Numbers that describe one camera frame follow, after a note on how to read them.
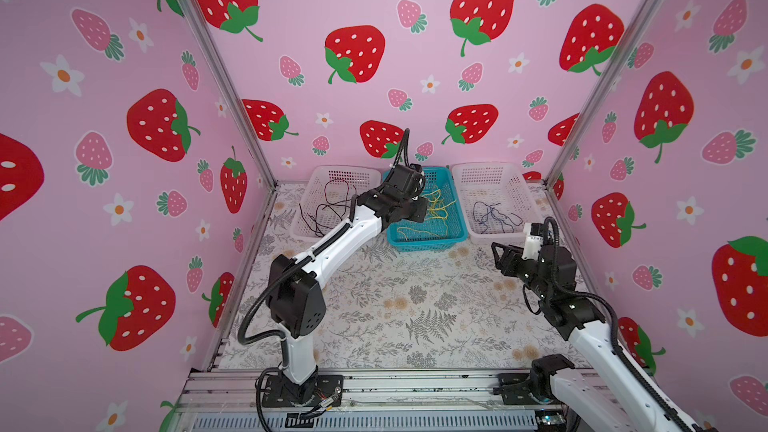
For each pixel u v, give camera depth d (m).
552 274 0.57
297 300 0.47
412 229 1.00
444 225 1.07
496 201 1.15
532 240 0.69
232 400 0.73
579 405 0.56
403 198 0.62
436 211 0.85
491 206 1.11
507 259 0.69
